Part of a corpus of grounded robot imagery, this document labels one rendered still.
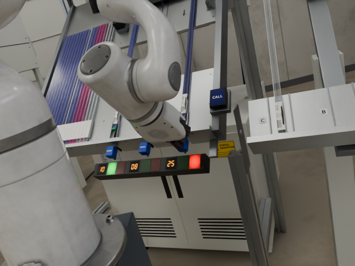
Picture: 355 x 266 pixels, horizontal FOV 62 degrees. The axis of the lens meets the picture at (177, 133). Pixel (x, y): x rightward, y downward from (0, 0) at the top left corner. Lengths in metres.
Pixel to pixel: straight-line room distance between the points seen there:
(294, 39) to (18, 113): 3.84
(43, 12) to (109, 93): 3.69
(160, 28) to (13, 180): 0.30
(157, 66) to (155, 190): 0.88
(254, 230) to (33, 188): 0.63
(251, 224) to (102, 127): 0.52
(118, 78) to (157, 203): 0.91
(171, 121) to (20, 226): 0.34
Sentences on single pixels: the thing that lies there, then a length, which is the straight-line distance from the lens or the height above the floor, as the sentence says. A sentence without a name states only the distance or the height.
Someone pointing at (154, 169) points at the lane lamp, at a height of 0.65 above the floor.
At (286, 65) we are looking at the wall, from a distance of 4.06.
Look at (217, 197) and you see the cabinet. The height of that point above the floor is 0.33.
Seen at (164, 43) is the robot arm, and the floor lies 0.95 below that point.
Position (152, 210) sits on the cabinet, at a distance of 1.37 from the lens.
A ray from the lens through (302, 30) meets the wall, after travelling 4.09.
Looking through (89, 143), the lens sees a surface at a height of 0.73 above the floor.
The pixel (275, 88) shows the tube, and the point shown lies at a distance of 0.63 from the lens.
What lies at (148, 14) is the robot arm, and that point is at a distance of 0.51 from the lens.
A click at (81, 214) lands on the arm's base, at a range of 0.42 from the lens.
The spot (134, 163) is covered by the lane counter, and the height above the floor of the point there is 0.66.
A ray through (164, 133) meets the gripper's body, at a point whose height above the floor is 0.77.
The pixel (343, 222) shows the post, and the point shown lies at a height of 0.39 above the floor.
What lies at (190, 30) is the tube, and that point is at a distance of 0.96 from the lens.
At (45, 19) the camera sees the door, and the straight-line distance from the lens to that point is 4.16.
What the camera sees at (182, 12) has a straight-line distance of 1.06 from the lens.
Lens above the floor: 0.95
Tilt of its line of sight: 17 degrees down
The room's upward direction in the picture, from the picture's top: 15 degrees counter-clockwise
